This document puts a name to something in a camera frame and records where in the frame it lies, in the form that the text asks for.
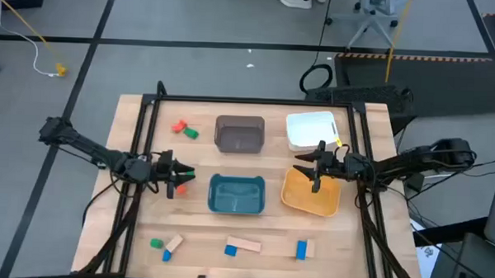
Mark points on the black aluminium table frame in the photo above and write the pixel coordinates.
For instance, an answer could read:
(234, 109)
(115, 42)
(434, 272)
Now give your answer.
(253, 100)

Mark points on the yellow plastic bin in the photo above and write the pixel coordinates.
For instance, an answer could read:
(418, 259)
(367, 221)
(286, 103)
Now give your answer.
(299, 198)

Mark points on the red arch block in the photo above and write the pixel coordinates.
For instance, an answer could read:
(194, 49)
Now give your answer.
(178, 127)

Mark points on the brown plastic bin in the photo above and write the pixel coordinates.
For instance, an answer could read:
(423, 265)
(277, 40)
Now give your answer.
(239, 138)

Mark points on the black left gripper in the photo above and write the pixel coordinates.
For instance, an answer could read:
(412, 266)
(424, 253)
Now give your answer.
(164, 171)

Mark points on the blue half-round block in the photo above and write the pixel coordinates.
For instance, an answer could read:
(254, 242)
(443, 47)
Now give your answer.
(166, 256)

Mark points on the white plastic bin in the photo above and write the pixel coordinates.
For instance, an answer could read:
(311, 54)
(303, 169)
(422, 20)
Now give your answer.
(307, 128)

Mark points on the red cube block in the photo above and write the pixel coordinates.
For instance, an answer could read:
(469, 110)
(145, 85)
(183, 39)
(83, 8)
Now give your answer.
(181, 190)

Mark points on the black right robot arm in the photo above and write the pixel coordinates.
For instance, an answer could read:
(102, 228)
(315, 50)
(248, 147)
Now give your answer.
(416, 159)

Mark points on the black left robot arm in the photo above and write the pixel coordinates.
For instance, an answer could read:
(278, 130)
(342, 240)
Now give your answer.
(86, 143)

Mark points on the green rectangular block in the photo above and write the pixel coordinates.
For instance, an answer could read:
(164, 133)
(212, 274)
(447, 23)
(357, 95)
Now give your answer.
(191, 133)

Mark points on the black perforated computer case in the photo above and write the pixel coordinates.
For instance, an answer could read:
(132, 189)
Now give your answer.
(356, 94)

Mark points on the green cylinder block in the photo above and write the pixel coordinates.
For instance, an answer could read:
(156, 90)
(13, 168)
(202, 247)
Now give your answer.
(156, 243)

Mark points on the blue square block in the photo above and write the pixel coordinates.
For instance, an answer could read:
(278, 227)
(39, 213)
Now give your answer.
(230, 250)

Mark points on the teal plastic bin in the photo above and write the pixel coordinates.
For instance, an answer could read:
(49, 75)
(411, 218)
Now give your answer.
(235, 196)

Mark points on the black power adapter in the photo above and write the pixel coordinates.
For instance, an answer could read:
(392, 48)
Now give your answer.
(415, 183)

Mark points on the person's shoe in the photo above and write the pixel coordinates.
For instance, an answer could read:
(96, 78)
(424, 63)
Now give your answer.
(295, 1)

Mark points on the white printed paper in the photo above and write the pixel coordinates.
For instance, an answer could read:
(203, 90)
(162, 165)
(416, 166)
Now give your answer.
(427, 254)

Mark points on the grey office chair base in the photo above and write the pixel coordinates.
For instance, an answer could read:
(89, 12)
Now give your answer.
(375, 15)

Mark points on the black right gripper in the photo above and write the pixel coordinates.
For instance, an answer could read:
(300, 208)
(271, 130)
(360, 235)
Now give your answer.
(333, 164)

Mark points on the blue rectangular block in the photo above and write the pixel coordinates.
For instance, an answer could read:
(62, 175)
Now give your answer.
(301, 250)

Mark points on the long natural wood plank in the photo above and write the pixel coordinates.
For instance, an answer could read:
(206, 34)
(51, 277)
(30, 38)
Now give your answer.
(244, 243)

